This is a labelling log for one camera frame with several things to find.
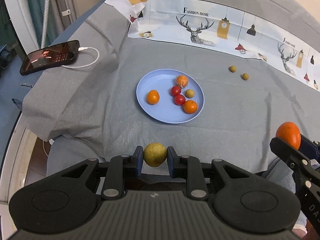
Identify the red cherry tomato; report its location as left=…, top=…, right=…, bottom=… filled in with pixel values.
left=174, top=94, right=185, bottom=106
left=170, top=86, right=181, bottom=96

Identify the speckled white pole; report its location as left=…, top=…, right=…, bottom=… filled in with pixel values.
left=41, top=0, right=50, bottom=48

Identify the orange mandarin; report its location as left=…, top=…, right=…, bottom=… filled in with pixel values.
left=146, top=89, right=160, bottom=105
left=175, top=75, right=189, bottom=88
left=276, top=121, right=301, bottom=150
left=183, top=100, right=198, bottom=114

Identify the yellow-green longan on plate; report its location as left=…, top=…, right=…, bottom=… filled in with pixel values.
left=185, top=89, right=195, bottom=98

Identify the grey bed cover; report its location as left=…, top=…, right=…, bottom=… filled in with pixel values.
left=20, top=0, right=319, bottom=191

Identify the yellow-green longan fruit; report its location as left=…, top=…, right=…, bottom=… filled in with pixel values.
left=241, top=73, right=249, bottom=80
left=229, top=66, right=237, bottom=73
left=143, top=142, right=167, bottom=167

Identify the white door frame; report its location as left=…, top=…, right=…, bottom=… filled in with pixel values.
left=4, top=0, right=39, bottom=54

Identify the black smartphone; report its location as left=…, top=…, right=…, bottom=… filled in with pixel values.
left=20, top=40, right=80, bottom=76

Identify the deer print folded sheet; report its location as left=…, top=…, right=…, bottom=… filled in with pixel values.
left=106, top=0, right=319, bottom=90

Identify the red cherry tomato on plate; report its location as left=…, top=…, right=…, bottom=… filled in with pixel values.
left=174, top=94, right=185, bottom=106

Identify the grey curtain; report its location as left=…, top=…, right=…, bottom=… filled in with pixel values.
left=50, top=0, right=78, bottom=35

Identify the orange mandarin front on plate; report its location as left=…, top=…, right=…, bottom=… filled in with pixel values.
left=183, top=100, right=198, bottom=114

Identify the white charging cable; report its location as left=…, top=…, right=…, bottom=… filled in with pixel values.
left=61, top=46, right=100, bottom=69

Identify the light blue plate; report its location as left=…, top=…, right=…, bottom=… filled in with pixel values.
left=136, top=69, right=204, bottom=124

